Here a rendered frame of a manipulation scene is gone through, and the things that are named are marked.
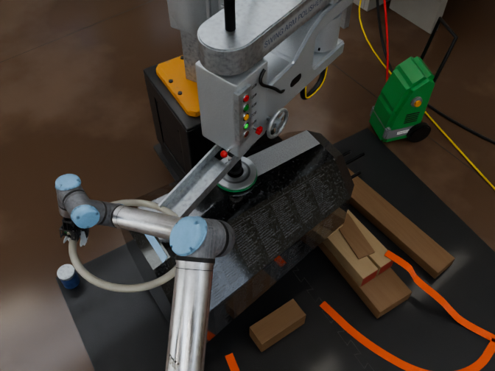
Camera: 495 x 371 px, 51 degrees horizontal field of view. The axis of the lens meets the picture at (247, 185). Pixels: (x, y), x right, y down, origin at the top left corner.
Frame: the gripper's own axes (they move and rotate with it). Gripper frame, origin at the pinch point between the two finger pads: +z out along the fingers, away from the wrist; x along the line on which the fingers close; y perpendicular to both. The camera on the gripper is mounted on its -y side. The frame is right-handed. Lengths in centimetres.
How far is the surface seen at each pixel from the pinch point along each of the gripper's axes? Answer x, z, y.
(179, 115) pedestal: 18, 3, -104
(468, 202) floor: 210, 51, -136
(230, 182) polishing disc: 56, -1, -52
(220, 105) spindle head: 48, -53, -40
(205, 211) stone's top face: 47, 6, -37
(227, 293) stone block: 66, 30, -11
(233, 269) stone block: 66, 22, -19
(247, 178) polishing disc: 64, -3, -56
